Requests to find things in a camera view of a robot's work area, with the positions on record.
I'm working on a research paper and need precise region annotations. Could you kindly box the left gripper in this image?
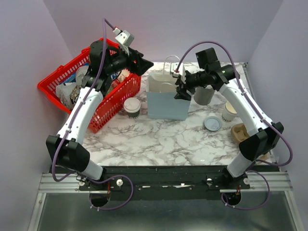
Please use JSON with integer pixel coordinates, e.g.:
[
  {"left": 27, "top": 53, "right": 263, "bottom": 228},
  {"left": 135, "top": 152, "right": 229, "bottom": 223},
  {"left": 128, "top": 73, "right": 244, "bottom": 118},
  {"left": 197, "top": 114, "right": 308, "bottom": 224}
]
[{"left": 105, "top": 44, "right": 154, "bottom": 77}]

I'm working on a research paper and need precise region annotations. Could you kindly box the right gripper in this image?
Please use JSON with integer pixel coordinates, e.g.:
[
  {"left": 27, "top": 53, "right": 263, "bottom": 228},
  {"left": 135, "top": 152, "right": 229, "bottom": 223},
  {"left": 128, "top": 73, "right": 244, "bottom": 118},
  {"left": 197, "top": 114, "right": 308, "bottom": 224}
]
[{"left": 174, "top": 70, "right": 207, "bottom": 102}]

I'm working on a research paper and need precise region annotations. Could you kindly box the white paper bag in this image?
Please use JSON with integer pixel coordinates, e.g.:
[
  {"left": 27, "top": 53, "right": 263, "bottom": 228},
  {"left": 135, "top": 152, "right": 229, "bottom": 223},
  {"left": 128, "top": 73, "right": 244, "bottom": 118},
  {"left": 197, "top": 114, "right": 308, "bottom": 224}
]
[{"left": 146, "top": 62, "right": 190, "bottom": 120}]

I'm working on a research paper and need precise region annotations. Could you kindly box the white coffee cup lid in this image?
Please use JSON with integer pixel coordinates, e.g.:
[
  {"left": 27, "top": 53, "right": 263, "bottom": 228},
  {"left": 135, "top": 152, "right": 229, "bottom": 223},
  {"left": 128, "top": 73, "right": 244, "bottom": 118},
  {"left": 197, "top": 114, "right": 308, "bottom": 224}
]
[{"left": 123, "top": 97, "right": 141, "bottom": 113}]

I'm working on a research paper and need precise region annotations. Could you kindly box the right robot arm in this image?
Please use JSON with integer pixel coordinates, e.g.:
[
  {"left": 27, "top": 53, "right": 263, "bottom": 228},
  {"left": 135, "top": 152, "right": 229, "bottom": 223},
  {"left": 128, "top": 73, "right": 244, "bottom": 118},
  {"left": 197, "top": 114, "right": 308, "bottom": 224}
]
[{"left": 170, "top": 48, "right": 284, "bottom": 189}]

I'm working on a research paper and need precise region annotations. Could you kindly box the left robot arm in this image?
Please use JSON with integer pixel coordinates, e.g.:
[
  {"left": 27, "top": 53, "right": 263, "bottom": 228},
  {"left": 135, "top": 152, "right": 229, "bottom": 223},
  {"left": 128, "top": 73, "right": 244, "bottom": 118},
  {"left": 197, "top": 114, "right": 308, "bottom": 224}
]
[{"left": 46, "top": 40, "right": 154, "bottom": 190}]

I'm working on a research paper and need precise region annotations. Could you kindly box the grey straw holder cup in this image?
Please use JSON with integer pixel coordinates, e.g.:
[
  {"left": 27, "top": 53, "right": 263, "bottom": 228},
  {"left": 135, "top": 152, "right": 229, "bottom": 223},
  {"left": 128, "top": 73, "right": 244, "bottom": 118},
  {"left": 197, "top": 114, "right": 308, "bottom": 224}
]
[{"left": 194, "top": 86, "right": 215, "bottom": 106}]

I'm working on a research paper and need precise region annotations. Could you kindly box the red plastic shopping basket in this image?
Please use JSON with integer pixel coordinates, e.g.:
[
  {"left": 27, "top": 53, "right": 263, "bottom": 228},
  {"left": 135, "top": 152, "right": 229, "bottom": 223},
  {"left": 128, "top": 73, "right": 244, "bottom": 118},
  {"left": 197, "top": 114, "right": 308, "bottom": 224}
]
[{"left": 37, "top": 47, "right": 141, "bottom": 133}]

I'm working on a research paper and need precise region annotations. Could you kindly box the grey crumpled paper bag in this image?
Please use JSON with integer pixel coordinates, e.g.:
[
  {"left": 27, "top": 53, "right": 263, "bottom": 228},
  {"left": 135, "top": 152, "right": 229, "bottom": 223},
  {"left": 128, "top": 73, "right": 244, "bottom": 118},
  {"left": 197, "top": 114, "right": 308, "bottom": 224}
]
[{"left": 75, "top": 65, "right": 89, "bottom": 85}]

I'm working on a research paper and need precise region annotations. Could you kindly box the brown cardboard cup carrier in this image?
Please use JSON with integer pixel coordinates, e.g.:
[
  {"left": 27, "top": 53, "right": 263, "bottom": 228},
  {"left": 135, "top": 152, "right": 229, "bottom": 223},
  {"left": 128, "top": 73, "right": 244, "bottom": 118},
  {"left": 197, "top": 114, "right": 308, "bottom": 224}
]
[{"left": 231, "top": 123, "right": 269, "bottom": 162}]

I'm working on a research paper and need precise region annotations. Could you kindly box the white printed plastic bag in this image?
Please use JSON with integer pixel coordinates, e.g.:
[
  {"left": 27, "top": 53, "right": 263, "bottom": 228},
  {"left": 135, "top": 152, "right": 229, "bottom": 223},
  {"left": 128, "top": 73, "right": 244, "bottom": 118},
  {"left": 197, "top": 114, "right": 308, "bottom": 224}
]
[{"left": 55, "top": 82, "right": 80, "bottom": 110}]

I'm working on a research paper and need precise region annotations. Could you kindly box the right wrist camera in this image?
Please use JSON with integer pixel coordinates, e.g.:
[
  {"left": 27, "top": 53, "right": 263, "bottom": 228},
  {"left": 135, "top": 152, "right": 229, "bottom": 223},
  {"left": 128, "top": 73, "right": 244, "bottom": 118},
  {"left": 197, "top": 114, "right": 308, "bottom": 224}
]
[{"left": 170, "top": 62, "right": 186, "bottom": 83}]

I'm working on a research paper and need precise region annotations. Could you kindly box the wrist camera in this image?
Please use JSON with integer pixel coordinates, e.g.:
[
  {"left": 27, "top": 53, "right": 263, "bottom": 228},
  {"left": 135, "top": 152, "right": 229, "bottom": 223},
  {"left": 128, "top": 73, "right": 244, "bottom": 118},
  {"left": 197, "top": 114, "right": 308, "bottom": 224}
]
[
  {"left": 170, "top": 62, "right": 186, "bottom": 83},
  {"left": 113, "top": 27, "right": 135, "bottom": 56}
]

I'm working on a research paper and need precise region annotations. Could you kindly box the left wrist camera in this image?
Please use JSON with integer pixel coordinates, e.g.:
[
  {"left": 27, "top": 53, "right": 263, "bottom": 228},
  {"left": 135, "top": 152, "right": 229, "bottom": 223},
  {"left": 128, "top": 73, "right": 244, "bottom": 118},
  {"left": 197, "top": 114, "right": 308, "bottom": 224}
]
[{"left": 113, "top": 27, "right": 135, "bottom": 56}]

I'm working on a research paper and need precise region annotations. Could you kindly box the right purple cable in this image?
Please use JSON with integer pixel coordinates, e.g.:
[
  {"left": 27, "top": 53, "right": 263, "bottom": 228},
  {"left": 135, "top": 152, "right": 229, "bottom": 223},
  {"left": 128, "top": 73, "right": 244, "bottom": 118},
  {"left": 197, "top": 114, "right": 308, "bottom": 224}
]
[{"left": 175, "top": 40, "right": 294, "bottom": 210}]

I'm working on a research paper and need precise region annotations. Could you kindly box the purple cable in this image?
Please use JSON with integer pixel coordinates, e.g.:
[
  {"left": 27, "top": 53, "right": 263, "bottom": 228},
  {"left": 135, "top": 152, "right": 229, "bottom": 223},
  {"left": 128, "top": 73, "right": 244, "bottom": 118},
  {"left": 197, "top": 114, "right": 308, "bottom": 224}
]
[
  {"left": 175, "top": 40, "right": 294, "bottom": 210},
  {"left": 51, "top": 18, "right": 134, "bottom": 212}
]

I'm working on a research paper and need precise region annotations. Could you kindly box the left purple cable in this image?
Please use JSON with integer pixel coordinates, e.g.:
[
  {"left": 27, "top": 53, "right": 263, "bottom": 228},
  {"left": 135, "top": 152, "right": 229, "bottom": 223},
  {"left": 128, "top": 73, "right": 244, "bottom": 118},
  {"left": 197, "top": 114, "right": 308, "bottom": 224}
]
[{"left": 51, "top": 18, "right": 134, "bottom": 212}]

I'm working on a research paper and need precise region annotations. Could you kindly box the black mounting rail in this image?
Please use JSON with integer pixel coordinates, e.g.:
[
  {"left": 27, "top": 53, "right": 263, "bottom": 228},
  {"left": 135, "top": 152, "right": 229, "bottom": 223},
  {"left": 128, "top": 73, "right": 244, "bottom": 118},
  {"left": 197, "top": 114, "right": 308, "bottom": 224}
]
[{"left": 79, "top": 166, "right": 266, "bottom": 201}]

